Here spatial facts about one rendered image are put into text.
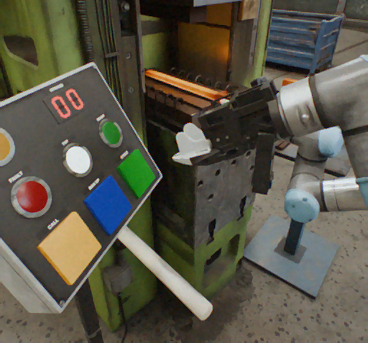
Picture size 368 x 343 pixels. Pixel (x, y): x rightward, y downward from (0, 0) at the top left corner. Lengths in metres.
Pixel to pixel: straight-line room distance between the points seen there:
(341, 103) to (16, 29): 0.97
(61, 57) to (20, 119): 0.33
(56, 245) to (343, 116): 0.42
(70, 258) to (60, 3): 0.54
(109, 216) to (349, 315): 1.40
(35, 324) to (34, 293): 1.20
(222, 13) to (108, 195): 0.87
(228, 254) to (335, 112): 1.23
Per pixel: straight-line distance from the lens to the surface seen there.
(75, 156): 0.53
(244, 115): 0.46
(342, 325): 1.72
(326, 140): 0.81
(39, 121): 0.52
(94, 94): 0.61
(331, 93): 0.43
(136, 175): 0.61
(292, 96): 0.44
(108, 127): 0.60
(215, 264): 1.54
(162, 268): 0.92
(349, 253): 2.01
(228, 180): 1.12
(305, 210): 0.75
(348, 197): 0.75
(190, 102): 0.98
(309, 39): 4.64
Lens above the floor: 1.37
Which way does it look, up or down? 32 degrees down
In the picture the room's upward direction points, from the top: straight up
